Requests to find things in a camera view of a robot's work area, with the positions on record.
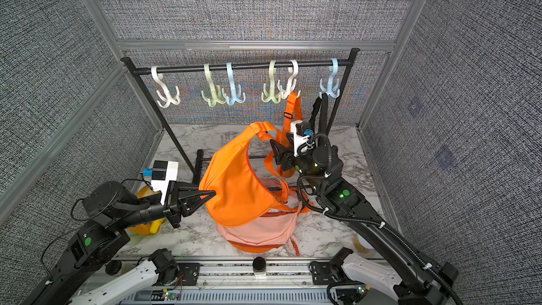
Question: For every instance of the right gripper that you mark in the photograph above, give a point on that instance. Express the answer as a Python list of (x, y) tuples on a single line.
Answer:
[(288, 157)]

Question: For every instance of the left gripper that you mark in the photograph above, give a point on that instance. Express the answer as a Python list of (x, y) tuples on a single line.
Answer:
[(180, 201)]

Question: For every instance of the orange sling bag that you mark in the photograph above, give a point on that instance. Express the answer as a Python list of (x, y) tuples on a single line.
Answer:
[(292, 113), (241, 197), (270, 231)]

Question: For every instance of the black sling bag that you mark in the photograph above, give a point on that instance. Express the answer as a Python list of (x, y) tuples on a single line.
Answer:
[(318, 120)]

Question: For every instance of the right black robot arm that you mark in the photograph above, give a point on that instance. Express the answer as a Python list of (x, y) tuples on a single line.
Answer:
[(411, 276)]

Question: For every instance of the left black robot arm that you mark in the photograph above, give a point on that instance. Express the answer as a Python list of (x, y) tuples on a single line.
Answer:
[(111, 210)]

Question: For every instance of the pale green hook right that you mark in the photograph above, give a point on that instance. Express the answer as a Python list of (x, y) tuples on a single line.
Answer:
[(268, 94)]

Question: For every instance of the pale green hook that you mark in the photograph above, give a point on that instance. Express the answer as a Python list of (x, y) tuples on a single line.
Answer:
[(268, 94), (216, 96)]

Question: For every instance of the white hook right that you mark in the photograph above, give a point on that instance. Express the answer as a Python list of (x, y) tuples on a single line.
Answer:
[(291, 81)]

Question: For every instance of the white hook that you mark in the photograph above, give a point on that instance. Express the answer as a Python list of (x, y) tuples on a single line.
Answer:
[(165, 97), (291, 81)]

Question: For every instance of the pink sling bag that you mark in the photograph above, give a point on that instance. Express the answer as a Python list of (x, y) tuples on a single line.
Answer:
[(251, 213)]

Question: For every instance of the light blue hook centre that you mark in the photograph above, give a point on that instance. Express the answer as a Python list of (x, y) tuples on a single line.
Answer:
[(235, 96)]

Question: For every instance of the light blue hook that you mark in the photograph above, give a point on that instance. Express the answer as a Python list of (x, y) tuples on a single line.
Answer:
[(331, 88), (235, 96)]

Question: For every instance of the light blue hook far right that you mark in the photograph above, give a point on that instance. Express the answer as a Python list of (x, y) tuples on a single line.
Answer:
[(331, 88)]

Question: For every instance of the white hook far left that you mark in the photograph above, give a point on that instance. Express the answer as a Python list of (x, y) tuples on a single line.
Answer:
[(165, 97)]

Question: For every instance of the black garment rack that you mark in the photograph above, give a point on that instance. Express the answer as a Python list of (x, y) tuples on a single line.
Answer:
[(196, 170)]

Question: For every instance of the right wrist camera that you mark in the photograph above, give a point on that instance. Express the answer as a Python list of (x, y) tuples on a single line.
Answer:
[(302, 132)]

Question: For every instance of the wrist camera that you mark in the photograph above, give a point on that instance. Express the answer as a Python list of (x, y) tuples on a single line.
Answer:
[(160, 174), (302, 132)]

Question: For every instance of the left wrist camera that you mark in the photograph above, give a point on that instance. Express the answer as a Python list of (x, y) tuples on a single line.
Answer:
[(160, 174)]

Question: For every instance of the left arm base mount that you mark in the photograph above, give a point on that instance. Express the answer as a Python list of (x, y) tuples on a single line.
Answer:
[(159, 269)]

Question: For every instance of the black knob on rail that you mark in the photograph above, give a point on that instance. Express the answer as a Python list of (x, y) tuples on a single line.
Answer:
[(259, 266)]

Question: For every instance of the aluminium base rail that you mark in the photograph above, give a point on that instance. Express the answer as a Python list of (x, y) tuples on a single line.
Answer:
[(233, 280)]

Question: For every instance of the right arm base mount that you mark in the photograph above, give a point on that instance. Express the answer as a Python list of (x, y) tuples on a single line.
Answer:
[(348, 277)]

